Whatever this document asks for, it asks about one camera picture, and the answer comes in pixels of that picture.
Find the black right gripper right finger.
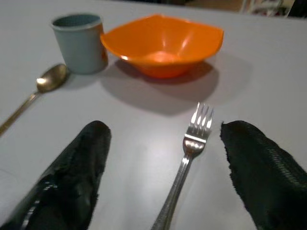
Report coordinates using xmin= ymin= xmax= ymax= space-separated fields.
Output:
xmin=220 ymin=120 xmax=307 ymax=230

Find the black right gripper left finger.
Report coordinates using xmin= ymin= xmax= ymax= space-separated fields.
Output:
xmin=0 ymin=120 xmax=112 ymax=230

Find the silver fork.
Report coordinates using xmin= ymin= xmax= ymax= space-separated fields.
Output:
xmin=151 ymin=102 xmax=214 ymax=230

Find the gold spoon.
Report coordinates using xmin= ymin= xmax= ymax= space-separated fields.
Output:
xmin=0 ymin=63 xmax=69 ymax=137

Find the grey-blue cup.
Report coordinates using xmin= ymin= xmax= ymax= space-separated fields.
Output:
xmin=50 ymin=13 xmax=108 ymax=74

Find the orange square bowl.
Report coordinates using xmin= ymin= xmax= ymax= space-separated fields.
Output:
xmin=100 ymin=13 xmax=225 ymax=79

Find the white wooden chair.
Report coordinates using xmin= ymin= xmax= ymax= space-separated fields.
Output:
xmin=239 ymin=0 xmax=295 ymax=16

